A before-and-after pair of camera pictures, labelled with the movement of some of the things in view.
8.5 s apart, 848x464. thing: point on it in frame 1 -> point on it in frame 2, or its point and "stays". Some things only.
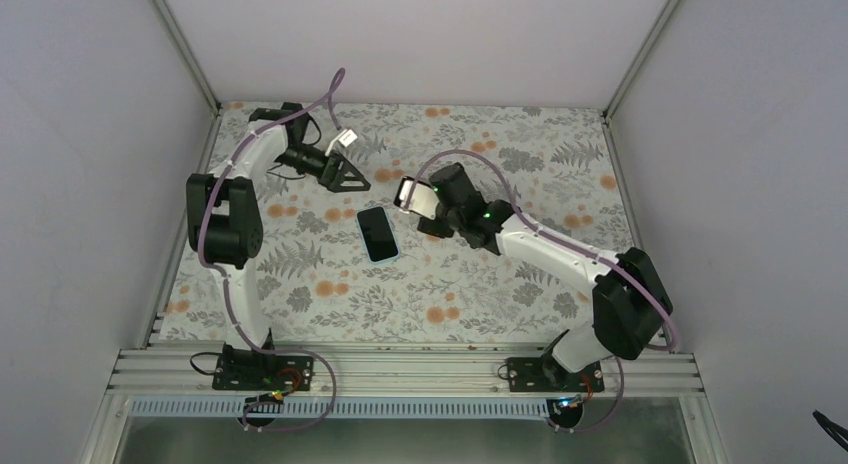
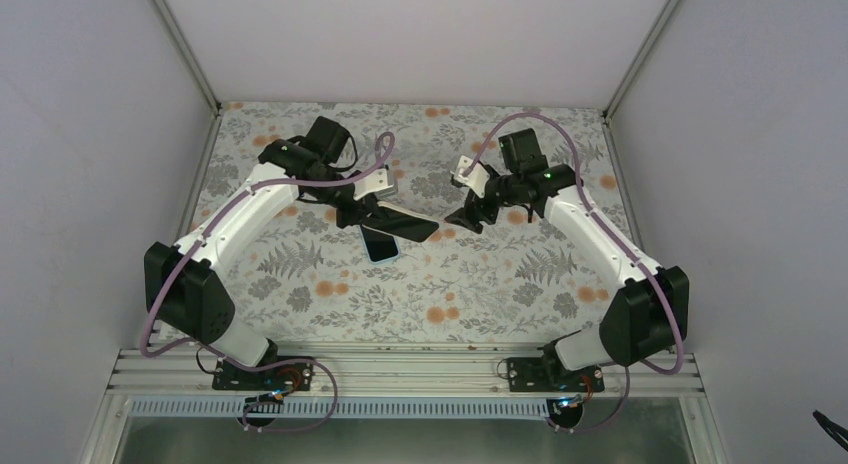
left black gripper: [332, 178] -> [358, 214]
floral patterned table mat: [308, 285] stays
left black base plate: [250, 369] stays
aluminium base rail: [401, 372] stays
